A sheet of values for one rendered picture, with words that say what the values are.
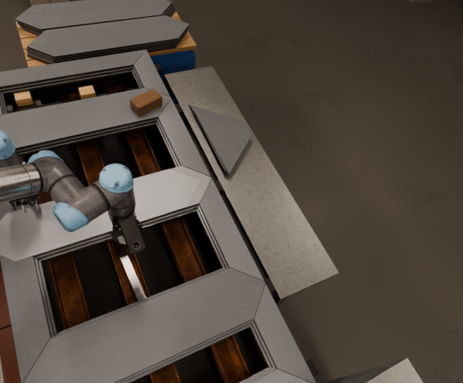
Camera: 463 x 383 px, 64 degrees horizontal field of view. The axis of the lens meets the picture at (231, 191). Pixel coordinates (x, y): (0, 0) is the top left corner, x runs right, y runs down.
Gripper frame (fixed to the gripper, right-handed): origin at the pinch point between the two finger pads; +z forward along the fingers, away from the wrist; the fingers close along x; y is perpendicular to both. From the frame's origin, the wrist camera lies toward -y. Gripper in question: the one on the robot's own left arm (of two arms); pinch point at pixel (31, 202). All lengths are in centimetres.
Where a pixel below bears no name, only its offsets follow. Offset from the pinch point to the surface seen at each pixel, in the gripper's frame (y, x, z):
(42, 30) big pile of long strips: -92, 21, 1
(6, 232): 8.3, -8.9, 0.6
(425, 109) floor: -44, 298, 85
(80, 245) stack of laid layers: 19.8, 11.0, 2.2
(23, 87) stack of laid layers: -58, 6, 3
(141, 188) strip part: 6.4, 35.6, 0.7
